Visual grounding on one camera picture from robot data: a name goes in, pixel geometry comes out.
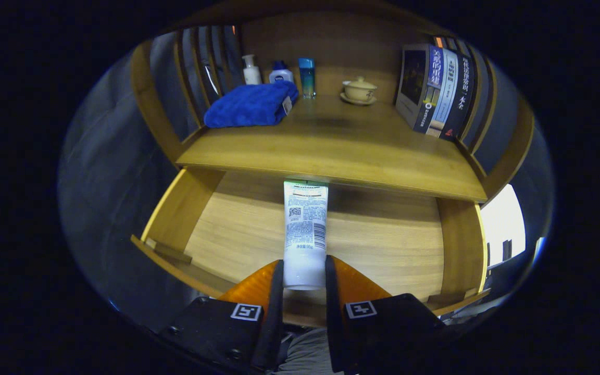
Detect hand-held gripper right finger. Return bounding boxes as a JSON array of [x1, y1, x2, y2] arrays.
[[325, 255, 444, 373]]

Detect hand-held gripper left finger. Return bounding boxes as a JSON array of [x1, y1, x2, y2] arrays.
[[159, 259, 285, 373]]

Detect white tube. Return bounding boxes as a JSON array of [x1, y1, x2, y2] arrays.
[[283, 180, 329, 291]]

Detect wooden drawer with black knob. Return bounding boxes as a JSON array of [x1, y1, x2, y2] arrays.
[[131, 167, 491, 329]]

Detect wooden countertop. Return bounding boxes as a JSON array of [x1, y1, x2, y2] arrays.
[[176, 94, 488, 204]]

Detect wooden cabinet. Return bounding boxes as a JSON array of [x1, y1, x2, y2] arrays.
[[131, 5, 535, 204]]

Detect person's grey trousers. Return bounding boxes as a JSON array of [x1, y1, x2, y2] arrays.
[[278, 327, 343, 374]]

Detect white box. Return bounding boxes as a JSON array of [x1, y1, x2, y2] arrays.
[[480, 183, 526, 266]]

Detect folded blue towel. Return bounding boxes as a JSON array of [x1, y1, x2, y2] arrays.
[[204, 81, 299, 129]]

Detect beige lidded teacup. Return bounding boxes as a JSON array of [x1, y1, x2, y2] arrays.
[[340, 77, 378, 106]]

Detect teal bottle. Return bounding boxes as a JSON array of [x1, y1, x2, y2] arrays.
[[298, 57, 317, 99]]

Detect white bottle with blue cap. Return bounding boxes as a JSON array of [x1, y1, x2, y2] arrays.
[[269, 60, 295, 84]]

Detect white pump bottle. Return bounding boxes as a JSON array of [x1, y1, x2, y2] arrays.
[[242, 54, 262, 85]]

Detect book with blue spine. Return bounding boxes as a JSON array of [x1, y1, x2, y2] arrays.
[[395, 44, 445, 134]]

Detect book with black spine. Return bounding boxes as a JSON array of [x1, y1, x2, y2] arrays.
[[440, 55, 477, 141]]

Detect book with pale spine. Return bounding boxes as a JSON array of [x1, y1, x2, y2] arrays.
[[427, 48, 459, 138]]

